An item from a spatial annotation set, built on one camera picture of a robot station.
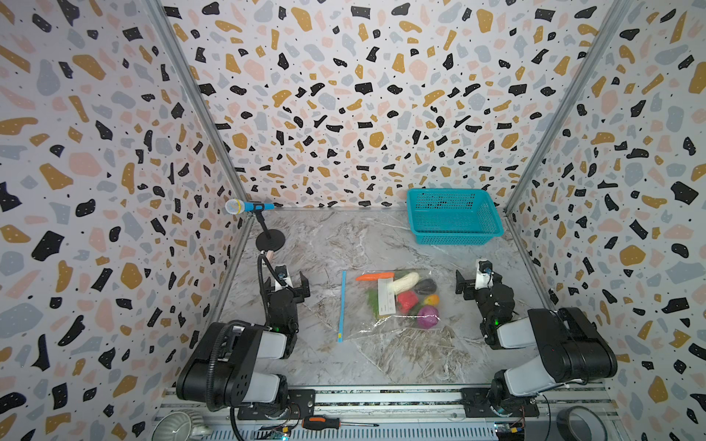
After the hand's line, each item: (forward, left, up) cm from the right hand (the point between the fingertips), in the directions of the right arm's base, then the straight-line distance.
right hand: (472, 264), depth 90 cm
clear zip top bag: (-12, +28, -4) cm, 31 cm away
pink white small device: (+10, +72, -10) cm, 74 cm away
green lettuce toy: (-9, +33, -9) cm, 35 cm away
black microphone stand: (+17, +74, -10) cm, 77 cm away
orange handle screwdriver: (-43, +43, -8) cm, 61 cm away
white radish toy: (-4, +22, -5) cm, 23 cm away
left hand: (-4, +61, +1) cm, 61 cm away
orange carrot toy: (0, +32, -8) cm, 33 cm away
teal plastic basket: (+33, -3, -13) cm, 36 cm away
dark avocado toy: (-5, +15, -6) cm, 17 cm away
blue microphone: (+11, +76, +14) cm, 78 cm away
